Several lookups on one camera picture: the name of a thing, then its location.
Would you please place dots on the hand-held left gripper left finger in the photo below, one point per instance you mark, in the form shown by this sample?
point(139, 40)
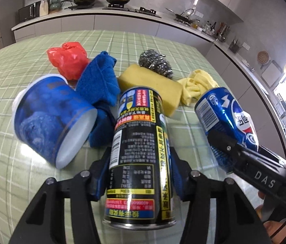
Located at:
point(99, 176)

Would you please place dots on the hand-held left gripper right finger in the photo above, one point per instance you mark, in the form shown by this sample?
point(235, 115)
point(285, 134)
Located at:
point(177, 179)

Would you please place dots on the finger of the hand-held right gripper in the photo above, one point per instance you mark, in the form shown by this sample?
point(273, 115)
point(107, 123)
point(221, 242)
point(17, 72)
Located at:
point(270, 153)
point(221, 139)

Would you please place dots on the blue soda can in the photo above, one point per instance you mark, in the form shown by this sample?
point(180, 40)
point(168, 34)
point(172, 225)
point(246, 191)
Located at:
point(221, 109)

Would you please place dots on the black spray can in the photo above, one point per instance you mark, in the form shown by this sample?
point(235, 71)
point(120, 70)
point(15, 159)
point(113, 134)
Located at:
point(138, 144)

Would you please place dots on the yellow sponge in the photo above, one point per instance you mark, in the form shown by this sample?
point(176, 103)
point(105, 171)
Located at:
point(143, 76)

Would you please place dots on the person's right hand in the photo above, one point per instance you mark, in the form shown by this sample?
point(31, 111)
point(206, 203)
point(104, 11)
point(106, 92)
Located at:
point(276, 230)

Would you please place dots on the yellow cloth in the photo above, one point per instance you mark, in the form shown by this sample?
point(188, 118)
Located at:
point(193, 86)

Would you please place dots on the blue paper cup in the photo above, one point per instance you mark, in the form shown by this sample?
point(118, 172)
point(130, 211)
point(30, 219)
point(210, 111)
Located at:
point(49, 117)

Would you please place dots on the grey cutting board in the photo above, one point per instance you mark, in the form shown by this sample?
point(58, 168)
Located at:
point(272, 73)

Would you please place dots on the round woven trivet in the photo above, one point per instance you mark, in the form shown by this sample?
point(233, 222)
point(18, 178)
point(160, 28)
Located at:
point(262, 57)

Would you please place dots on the dark knife block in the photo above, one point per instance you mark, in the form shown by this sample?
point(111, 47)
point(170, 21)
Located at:
point(234, 46)

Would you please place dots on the blue microfiber cloth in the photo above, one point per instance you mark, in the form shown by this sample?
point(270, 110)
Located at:
point(97, 81)

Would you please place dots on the steel wool scourer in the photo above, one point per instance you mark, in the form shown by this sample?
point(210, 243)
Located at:
point(155, 62)

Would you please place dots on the steel utensil holder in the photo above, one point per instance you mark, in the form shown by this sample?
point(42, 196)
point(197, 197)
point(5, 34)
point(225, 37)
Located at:
point(223, 31)

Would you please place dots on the dark glass bottle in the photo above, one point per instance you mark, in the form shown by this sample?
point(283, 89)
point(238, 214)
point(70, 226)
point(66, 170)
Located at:
point(213, 28)

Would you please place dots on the green checkered tablecloth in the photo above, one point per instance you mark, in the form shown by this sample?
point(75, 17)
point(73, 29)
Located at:
point(158, 45)

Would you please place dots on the yellow oil bottle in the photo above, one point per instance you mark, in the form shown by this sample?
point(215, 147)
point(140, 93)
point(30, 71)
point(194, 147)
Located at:
point(195, 24)

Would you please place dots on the red plastic bag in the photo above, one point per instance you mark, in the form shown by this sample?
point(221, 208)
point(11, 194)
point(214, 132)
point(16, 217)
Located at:
point(69, 58)

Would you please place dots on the black gas stove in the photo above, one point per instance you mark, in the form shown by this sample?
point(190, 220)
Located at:
point(132, 10)

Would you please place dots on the black induction cooker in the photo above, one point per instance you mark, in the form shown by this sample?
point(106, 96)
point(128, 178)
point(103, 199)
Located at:
point(80, 6)

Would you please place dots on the black frying pan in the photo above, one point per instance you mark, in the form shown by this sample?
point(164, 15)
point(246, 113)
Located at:
point(117, 0)

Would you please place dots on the green teapot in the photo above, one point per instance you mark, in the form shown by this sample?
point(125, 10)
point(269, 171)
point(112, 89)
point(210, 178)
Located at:
point(55, 5)

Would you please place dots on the white jug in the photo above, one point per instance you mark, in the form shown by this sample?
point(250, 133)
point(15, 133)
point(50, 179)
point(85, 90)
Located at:
point(44, 7)

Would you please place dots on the black microwave oven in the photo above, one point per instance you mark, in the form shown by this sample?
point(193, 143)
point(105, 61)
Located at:
point(26, 12)

